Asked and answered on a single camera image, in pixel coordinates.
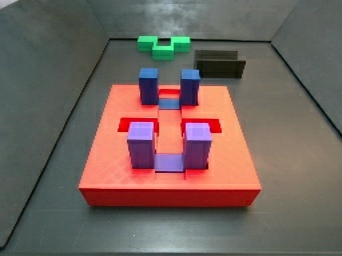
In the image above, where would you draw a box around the red slotted board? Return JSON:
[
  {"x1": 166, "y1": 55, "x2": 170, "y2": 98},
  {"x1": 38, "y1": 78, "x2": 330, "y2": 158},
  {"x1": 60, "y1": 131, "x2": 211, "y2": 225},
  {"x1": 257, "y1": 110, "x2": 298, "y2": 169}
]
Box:
[{"x1": 79, "y1": 85, "x2": 262, "y2": 207}]

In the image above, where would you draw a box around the purple U-shaped block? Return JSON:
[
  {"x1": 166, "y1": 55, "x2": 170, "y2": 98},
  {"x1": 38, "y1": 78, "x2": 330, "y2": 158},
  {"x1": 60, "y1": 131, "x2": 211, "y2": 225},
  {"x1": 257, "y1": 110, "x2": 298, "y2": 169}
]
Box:
[{"x1": 127, "y1": 122, "x2": 213, "y2": 173}]

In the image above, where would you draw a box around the dark blue U-shaped block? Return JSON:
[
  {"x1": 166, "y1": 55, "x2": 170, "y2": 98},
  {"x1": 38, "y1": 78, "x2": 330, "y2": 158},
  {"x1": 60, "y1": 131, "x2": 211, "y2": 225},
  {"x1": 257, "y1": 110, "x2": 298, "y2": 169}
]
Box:
[{"x1": 139, "y1": 68, "x2": 201, "y2": 110}]

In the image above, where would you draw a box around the black stepped block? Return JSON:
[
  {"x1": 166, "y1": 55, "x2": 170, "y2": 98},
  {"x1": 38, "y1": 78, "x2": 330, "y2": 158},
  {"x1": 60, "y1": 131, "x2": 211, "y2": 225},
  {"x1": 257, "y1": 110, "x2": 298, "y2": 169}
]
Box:
[{"x1": 194, "y1": 50, "x2": 246, "y2": 79}]

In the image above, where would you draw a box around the green zigzag block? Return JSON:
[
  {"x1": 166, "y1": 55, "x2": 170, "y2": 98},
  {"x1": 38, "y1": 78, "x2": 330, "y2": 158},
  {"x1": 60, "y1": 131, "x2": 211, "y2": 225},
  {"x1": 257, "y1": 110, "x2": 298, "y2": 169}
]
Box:
[{"x1": 138, "y1": 35, "x2": 191, "y2": 60}]

